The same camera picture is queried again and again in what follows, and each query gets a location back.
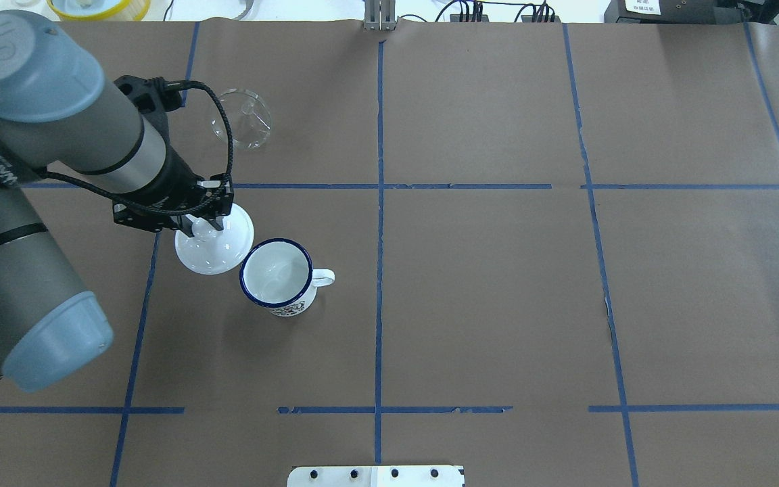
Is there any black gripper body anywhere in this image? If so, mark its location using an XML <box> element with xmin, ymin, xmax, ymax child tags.
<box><xmin>112</xmin><ymin>175</ymin><xmax>234</xmax><ymax>233</ymax></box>

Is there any aluminium frame post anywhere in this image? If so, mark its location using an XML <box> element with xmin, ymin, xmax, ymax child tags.
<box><xmin>364</xmin><ymin>0</ymin><xmax>398</xmax><ymax>31</ymax></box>

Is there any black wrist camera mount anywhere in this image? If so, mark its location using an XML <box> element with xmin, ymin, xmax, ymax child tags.
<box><xmin>114</xmin><ymin>75</ymin><xmax>183</xmax><ymax>115</ymax></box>

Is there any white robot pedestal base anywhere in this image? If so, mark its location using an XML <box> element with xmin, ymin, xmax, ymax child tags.
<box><xmin>287</xmin><ymin>465</ymin><xmax>466</xmax><ymax>486</ymax></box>

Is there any white enamel mug blue rim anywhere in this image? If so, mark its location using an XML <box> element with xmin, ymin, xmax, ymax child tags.
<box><xmin>239</xmin><ymin>237</ymin><xmax>336</xmax><ymax>317</ymax></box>

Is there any black desktop computer box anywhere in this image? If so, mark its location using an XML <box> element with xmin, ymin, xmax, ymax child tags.
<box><xmin>603</xmin><ymin>1</ymin><xmax>745</xmax><ymax>25</ymax></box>

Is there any yellow tape roll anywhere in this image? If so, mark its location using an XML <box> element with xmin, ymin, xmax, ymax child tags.
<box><xmin>46</xmin><ymin>1</ymin><xmax>152</xmax><ymax>22</ymax></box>

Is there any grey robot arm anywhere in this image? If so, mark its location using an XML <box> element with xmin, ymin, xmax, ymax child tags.
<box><xmin>0</xmin><ymin>10</ymin><xmax>254</xmax><ymax>392</ymax></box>

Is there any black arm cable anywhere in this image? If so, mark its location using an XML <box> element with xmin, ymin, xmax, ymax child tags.
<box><xmin>160</xmin><ymin>80</ymin><xmax>236</xmax><ymax>217</ymax></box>

